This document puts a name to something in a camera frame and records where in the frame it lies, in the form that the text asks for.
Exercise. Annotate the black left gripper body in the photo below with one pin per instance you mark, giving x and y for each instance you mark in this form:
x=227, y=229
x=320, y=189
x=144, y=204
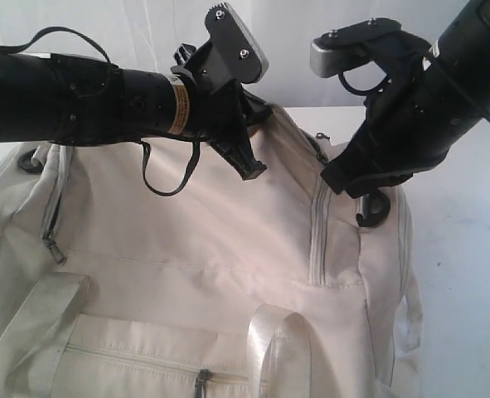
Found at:
x=214, y=108

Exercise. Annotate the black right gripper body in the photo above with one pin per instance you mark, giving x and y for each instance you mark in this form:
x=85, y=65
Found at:
x=413, y=122

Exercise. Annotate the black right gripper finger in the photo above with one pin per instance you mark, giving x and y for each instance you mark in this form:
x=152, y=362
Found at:
x=334, y=173
x=366, y=177

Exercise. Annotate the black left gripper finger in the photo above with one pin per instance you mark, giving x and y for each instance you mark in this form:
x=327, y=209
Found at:
x=233, y=145
x=256, y=110

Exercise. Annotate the cream fabric duffel bag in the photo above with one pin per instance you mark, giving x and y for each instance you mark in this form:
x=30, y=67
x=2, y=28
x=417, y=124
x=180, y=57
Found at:
x=266, y=288

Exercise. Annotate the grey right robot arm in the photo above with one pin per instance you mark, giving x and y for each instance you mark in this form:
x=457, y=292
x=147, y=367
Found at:
x=463, y=49

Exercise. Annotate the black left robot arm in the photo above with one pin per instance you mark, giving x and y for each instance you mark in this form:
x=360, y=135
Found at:
x=82, y=102

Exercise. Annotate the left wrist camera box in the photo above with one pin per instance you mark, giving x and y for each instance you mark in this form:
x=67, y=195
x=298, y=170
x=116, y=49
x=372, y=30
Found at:
x=231, y=52

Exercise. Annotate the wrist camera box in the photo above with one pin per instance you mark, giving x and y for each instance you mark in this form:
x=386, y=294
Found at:
x=231, y=52
x=378, y=40

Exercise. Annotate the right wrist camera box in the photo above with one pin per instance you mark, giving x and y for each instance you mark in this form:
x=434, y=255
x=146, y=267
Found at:
x=378, y=40

